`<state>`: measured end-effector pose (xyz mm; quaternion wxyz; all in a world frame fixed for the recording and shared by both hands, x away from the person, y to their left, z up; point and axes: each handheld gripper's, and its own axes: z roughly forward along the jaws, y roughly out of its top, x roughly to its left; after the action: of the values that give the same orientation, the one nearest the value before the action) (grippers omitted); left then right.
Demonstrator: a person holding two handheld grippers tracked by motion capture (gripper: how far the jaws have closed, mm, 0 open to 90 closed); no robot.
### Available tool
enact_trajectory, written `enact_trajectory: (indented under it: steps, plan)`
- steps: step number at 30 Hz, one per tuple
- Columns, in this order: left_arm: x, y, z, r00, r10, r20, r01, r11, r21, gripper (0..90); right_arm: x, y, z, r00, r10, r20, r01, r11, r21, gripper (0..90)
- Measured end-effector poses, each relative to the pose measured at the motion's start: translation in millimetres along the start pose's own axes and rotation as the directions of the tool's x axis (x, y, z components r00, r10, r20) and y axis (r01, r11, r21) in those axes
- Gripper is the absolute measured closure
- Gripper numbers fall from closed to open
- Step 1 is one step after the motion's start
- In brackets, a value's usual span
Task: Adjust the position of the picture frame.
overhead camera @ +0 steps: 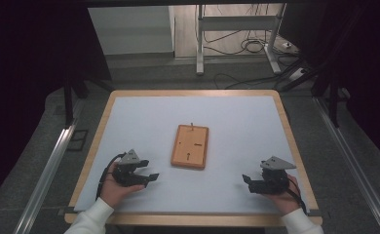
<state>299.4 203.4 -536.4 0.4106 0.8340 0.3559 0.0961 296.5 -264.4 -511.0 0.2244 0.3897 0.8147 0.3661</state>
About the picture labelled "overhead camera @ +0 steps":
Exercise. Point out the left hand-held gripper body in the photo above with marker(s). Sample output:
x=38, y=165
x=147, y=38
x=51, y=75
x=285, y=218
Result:
x=126, y=174

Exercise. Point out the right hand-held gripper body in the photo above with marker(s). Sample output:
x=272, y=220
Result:
x=274, y=182

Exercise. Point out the wooden photo frame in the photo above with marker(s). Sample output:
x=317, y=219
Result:
x=190, y=147

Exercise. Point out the person's right hand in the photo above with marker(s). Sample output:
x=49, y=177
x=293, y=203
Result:
x=285, y=200

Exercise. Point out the person's left hand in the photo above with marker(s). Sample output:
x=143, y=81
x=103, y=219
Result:
x=113, y=191

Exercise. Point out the black floor plate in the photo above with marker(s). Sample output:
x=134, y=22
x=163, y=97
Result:
x=77, y=139

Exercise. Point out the white table mat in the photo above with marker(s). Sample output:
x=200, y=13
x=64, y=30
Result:
x=210, y=110

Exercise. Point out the black metal stand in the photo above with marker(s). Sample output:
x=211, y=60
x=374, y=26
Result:
x=333, y=100
x=68, y=100

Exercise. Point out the white power strip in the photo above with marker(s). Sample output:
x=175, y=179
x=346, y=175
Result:
x=297, y=74

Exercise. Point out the white cabinet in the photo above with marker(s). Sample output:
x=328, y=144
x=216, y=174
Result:
x=131, y=31

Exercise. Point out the dark curtain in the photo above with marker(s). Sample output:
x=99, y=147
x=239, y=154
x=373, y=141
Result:
x=25, y=65
x=366, y=65

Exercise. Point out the aluminium rail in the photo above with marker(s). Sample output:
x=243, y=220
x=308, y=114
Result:
x=45, y=177
x=357, y=172

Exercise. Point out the white metal desk frame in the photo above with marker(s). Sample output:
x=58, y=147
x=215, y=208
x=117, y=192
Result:
x=236, y=23

